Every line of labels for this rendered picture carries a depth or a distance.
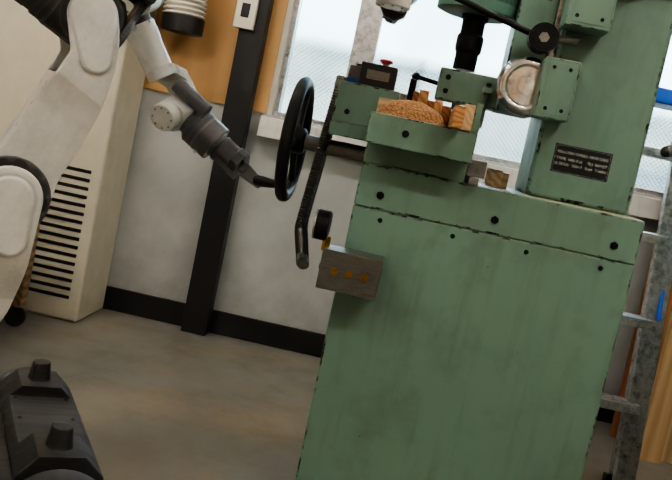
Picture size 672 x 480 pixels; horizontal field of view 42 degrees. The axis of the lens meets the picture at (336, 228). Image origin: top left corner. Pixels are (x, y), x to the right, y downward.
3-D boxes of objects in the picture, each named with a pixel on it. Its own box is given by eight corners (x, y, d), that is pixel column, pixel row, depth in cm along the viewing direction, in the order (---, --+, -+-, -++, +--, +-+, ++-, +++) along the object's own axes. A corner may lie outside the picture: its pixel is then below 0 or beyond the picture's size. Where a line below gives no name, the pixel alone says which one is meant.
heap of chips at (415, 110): (376, 113, 178) (380, 95, 177) (444, 127, 176) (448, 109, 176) (374, 111, 169) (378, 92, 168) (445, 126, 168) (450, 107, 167)
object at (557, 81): (527, 117, 184) (540, 60, 183) (560, 123, 183) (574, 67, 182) (533, 115, 175) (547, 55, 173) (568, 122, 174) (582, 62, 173)
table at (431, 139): (343, 136, 229) (348, 113, 228) (457, 160, 227) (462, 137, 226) (316, 131, 169) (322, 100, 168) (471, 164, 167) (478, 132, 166)
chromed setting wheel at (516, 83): (489, 110, 185) (502, 51, 183) (547, 122, 184) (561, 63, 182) (490, 109, 182) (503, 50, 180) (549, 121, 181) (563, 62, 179)
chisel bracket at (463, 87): (432, 106, 200) (440, 69, 199) (492, 118, 199) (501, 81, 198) (432, 104, 193) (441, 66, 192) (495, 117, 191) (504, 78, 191)
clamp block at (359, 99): (337, 122, 206) (345, 84, 205) (393, 133, 205) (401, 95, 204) (331, 120, 191) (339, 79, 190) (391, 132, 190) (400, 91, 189)
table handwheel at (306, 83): (302, 108, 218) (296, 51, 190) (380, 124, 217) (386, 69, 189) (273, 215, 210) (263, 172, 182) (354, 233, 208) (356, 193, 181)
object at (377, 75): (349, 84, 204) (353, 61, 203) (395, 94, 203) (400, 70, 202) (344, 80, 191) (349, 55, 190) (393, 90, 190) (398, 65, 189)
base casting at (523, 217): (366, 193, 222) (374, 158, 221) (591, 242, 218) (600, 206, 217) (353, 204, 178) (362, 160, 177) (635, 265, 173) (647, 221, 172)
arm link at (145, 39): (136, 77, 192) (97, -7, 187) (149, 69, 202) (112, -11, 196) (179, 60, 190) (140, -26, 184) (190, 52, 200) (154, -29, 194)
